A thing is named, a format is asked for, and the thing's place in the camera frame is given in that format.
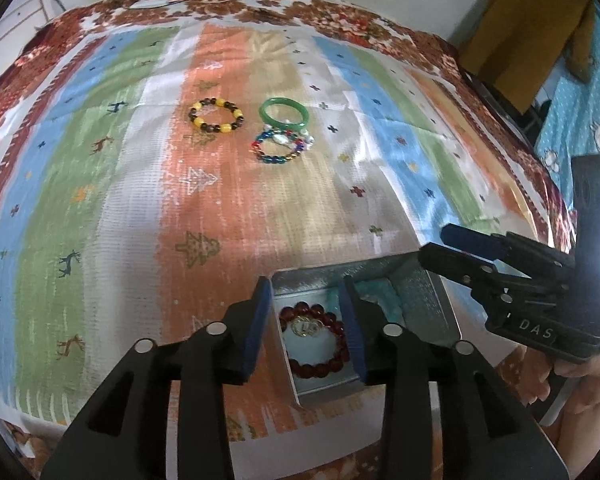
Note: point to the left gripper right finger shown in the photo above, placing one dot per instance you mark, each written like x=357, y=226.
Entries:
x=486, y=432

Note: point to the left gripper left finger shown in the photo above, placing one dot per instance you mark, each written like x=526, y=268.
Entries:
x=120, y=433

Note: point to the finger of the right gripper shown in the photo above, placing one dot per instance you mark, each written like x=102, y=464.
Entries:
x=460, y=267
x=475, y=242

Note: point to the silver metal tin box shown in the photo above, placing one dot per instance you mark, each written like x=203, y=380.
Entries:
x=314, y=366

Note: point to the green jade bangle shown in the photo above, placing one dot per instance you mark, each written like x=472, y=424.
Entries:
x=284, y=113

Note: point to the person's right hand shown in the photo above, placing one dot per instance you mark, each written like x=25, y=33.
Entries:
x=576, y=432

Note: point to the blue patterned cloth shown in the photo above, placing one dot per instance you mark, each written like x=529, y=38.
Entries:
x=572, y=126

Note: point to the yellow hanging cloth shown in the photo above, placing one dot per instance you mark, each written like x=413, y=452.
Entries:
x=517, y=43

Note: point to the striped colourful mat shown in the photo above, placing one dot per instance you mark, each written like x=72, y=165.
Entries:
x=205, y=185

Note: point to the floral brown bedsheet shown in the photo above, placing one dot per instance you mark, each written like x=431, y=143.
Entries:
x=330, y=15

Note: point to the white wooden headboard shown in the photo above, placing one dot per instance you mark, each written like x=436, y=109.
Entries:
x=22, y=23

